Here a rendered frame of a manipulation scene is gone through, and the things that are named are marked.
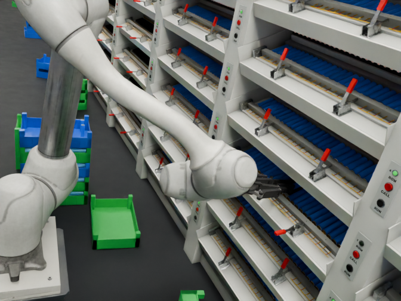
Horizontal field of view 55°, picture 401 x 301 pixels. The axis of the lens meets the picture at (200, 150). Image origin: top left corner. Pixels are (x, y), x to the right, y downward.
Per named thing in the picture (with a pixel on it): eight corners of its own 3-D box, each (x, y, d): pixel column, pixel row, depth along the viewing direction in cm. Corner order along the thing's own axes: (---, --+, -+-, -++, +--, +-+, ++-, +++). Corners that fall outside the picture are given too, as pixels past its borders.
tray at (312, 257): (326, 286, 102) (327, 264, 96) (217, 169, 148) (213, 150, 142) (383, 251, 107) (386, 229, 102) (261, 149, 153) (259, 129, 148)
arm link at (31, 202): (-28, 248, 114) (-31, 187, 104) (9, 213, 130) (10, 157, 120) (23, 264, 113) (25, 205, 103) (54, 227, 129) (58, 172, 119)
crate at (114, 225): (138, 247, 171) (141, 233, 168) (92, 249, 165) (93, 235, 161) (130, 206, 196) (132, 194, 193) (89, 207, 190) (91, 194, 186)
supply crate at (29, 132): (19, 147, 166) (19, 131, 163) (22, 127, 183) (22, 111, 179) (91, 148, 177) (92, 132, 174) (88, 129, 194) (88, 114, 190)
